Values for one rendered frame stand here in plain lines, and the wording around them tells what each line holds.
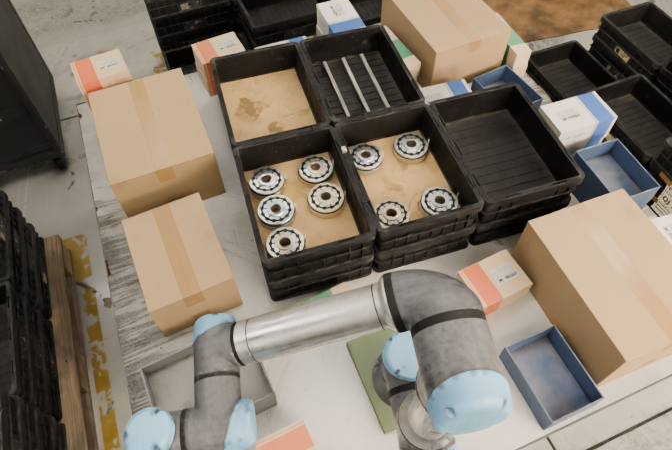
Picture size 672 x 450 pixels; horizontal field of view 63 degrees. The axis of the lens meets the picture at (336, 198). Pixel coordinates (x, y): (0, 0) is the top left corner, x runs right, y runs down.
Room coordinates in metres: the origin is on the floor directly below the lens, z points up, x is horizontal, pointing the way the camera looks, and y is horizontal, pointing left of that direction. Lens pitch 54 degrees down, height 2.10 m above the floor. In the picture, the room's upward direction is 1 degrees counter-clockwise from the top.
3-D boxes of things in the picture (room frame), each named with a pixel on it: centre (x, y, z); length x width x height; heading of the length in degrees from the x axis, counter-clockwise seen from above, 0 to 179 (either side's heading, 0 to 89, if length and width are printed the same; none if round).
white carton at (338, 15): (1.69, -0.03, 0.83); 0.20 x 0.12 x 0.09; 20
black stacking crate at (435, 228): (0.96, -0.19, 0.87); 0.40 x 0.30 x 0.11; 16
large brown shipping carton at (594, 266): (0.64, -0.71, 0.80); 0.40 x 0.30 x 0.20; 20
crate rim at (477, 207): (0.96, -0.19, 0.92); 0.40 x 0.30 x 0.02; 16
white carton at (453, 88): (1.36, -0.37, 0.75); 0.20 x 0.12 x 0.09; 106
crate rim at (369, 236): (0.87, 0.09, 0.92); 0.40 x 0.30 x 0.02; 16
